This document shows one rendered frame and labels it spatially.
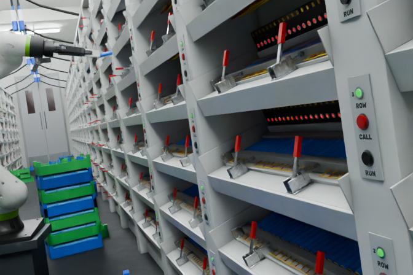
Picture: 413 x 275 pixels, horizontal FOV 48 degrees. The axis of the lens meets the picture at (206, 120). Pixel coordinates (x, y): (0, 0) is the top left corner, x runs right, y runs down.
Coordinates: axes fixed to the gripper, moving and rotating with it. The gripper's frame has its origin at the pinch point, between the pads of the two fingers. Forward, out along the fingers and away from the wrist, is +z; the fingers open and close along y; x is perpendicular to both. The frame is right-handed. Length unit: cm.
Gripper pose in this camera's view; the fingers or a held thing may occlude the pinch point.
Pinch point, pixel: (91, 53)
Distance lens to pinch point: 217.3
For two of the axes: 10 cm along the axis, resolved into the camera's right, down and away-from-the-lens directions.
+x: 0.5, -10.0, 0.5
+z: 9.4, 0.7, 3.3
